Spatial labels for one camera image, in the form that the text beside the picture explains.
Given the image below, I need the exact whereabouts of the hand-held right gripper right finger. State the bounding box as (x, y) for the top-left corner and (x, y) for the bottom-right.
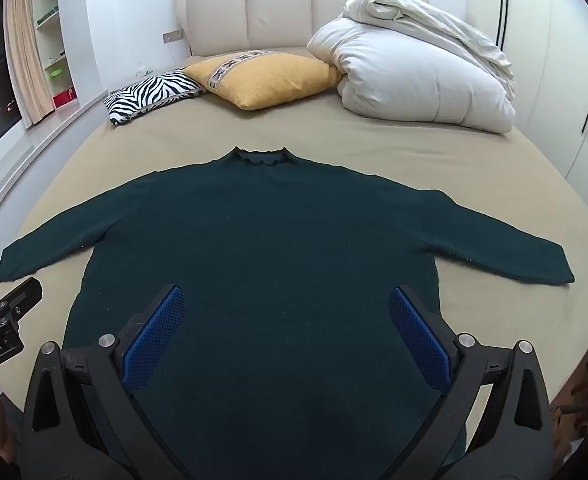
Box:
(386, 285), (557, 480)

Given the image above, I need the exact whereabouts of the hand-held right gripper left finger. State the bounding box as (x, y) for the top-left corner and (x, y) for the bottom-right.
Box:
(20, 284), (191, 480)

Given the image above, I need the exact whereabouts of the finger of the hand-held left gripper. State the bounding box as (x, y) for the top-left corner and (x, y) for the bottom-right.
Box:
(0, 277), (44, 332)

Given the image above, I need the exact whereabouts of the dark green sweater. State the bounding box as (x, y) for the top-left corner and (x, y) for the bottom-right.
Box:
(0, 146), (575, 480)

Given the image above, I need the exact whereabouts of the white window ledge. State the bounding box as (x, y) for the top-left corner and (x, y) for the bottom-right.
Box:
(0, 89), (111, 248)

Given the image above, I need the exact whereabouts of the brown wooden furniture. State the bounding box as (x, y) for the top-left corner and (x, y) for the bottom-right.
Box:
(548, 342), (588, 463)

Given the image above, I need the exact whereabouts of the red box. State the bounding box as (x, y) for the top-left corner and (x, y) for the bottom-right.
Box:
(52, 87), (79, 109)

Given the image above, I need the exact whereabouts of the bed with beige sheet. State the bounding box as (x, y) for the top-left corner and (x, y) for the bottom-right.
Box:
(0, 45), (588, 480)

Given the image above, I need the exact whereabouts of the zebra striped pillow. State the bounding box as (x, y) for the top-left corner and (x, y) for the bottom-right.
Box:
(104, 69), (207, 126)

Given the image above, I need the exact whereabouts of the beige curtain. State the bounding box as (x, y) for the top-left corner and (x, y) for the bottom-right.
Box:
(1, 0), (55, 127)

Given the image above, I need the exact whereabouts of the white folded duvet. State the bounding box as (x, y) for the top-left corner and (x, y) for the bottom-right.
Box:
(306, 0), (517, 135)

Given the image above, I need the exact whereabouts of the yellow pillow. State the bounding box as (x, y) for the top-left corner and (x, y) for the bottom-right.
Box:
(183, 50), (343, 111)

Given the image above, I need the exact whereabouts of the white wardrobe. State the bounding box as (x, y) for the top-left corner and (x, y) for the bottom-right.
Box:
(466, 0), (588, 243)

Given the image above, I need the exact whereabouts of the beige padded headboard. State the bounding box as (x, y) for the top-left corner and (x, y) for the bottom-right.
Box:
(175, 0), (431, 59)

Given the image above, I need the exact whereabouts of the white wall shelf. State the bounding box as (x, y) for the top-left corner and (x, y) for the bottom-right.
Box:
(30, 0), (83, 111)

